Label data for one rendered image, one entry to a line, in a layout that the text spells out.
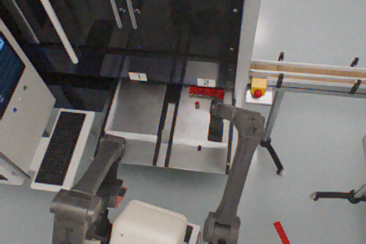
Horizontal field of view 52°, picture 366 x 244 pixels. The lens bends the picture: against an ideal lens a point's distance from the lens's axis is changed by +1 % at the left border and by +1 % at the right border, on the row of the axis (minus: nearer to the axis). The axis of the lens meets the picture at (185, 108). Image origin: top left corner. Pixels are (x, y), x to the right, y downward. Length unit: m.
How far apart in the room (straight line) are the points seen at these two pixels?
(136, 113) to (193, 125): 0.30
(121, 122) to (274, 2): 2.21
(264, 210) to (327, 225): 0.40
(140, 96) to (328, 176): 1.47
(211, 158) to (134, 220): 0.69
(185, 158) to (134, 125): 0.32
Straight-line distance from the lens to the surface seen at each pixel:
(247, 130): 1.12
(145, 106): 1.92
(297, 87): 2.00
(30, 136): 1.98
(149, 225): 1.17
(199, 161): 1.76
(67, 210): 0.99
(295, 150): 2.82
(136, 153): 1.81
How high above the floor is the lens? 2.51
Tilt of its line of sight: 59 degrees down
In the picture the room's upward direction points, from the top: 6 degrees counter-clockwise
